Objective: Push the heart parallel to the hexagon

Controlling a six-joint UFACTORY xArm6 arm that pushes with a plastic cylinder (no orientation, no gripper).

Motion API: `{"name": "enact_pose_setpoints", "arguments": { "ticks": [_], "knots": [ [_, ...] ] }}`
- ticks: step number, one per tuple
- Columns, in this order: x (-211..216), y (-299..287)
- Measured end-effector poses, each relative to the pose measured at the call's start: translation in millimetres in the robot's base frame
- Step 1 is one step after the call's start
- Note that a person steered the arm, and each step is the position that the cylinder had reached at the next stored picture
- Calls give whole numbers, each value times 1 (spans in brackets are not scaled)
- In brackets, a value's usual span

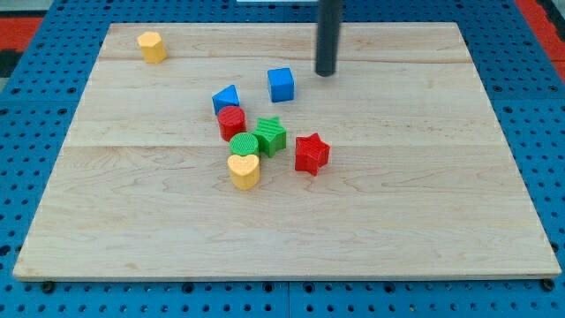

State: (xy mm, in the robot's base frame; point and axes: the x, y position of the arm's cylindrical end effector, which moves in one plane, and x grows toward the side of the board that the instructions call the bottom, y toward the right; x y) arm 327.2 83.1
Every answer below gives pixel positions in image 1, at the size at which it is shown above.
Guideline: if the yellow hexagon block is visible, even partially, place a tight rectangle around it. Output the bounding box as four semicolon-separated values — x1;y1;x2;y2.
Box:
137;32;168;64

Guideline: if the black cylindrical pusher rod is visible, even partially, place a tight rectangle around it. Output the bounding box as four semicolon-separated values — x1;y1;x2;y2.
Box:
314;0;343;77

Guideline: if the red star block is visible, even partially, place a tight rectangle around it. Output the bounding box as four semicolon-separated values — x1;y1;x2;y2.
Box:
295;132;331;176

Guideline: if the green cylinder block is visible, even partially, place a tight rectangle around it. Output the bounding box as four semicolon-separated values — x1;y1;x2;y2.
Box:
229;132;260;156

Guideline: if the light wooden board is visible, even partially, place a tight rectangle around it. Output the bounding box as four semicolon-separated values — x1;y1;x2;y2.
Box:
13;22;561;282

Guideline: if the blue cube block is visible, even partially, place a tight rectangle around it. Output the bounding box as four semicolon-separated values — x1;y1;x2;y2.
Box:
267;68;295;102

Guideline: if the green star block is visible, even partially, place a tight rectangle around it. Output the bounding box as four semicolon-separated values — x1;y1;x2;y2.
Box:
252;117;287;157

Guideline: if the red cylinder block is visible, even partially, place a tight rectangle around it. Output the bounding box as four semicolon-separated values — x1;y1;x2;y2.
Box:
217;105;247;141

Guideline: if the yellow heart block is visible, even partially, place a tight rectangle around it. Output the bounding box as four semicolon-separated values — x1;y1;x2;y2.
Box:
227;155;260;190

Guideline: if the blue triangle block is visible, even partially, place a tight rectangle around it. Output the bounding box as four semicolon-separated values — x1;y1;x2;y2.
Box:
212;85;240;115

